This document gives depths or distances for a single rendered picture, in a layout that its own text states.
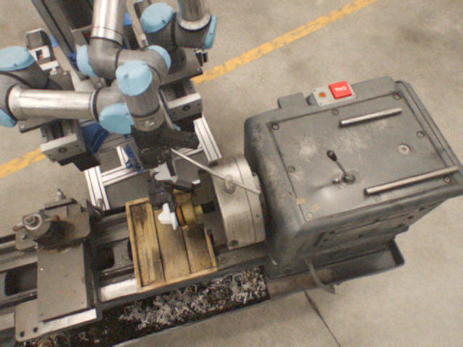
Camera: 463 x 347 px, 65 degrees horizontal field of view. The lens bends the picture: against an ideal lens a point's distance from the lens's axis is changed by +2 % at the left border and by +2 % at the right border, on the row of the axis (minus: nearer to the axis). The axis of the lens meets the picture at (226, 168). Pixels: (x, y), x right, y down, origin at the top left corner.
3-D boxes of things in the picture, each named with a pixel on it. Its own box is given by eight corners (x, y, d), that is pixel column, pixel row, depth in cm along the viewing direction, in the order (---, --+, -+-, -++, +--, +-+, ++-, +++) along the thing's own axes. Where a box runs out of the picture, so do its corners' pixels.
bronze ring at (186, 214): (197, 192, 122) (171, 200, 121) (204, 217, 118) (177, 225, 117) (200, 201, 130) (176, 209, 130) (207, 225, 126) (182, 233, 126)
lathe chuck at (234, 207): (231, 174, 146) (230, 139, 117) (252, 250, 134) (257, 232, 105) (210, 180, 145) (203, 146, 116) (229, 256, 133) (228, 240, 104)
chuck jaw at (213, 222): (227, 207, 121) (236, 238, 114) (228, 214, 125) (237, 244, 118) (195, 215, 120) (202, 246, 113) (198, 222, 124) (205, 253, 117)
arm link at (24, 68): (53, 70, 131) (32, 41, 119) (38, 100, 125) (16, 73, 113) (21, 67, 132) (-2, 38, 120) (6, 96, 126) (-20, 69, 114)
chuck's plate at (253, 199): (239, 172, 146) (240, 137, 117) (262, 247, 134) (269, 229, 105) (231, 174, 146) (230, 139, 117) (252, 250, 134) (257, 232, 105)
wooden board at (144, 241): (197, 187, 151) (197, 183, 148) (218, 272, 135) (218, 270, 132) (127, 205, 149) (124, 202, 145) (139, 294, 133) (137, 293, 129)
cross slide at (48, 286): (83, 199, 145) (78, 194, 141) (92, 309, 126) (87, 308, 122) (40, 209, 143) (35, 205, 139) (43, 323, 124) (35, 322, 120)
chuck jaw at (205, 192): (223, 191, 126) (215, 161, 121) (225, 198, 121) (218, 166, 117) (192, 199, 125) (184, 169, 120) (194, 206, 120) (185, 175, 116)
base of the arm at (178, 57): (145, 52, 147) (138, 33, 138) (179, 41, 149) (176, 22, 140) (155, 79, 140) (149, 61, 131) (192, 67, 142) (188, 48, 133)
